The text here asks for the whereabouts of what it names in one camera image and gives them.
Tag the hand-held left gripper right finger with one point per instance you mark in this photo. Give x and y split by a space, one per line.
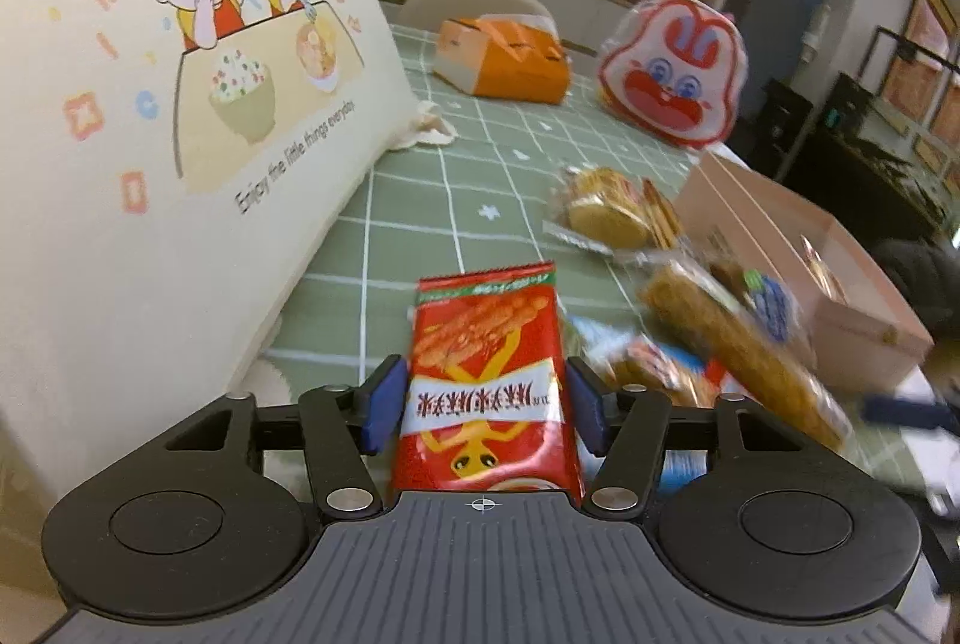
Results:
589 404

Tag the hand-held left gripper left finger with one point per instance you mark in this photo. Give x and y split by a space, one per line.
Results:
382 400

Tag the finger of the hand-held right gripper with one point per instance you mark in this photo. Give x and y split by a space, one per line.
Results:
904 410

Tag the pink cardboard box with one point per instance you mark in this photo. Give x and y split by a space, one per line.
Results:
862 329

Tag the red snack packet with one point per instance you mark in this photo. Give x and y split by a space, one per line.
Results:
480 352

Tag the clear round cracker packet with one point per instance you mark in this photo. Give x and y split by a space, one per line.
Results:
600 217

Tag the white patterned table cover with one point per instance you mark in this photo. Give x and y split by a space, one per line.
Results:
896 460

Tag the blue white snack packet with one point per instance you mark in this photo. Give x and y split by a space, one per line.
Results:
660 374

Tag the dark cloth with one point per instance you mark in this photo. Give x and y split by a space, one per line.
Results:
919 292

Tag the long bread stick packet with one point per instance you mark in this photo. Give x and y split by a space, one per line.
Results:
720 329

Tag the small clear snack packet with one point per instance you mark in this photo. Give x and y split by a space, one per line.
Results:
821 269

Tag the green checked tablecloth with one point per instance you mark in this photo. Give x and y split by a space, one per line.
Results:
487 164

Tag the cream printed tote bag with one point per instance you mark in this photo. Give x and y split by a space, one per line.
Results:
150 239

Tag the red white rabbit bag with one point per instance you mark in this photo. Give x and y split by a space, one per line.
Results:
667 82

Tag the orange tissue box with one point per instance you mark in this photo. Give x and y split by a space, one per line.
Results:
517 67

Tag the framed wall picture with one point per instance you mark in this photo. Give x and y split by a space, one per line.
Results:
930 52

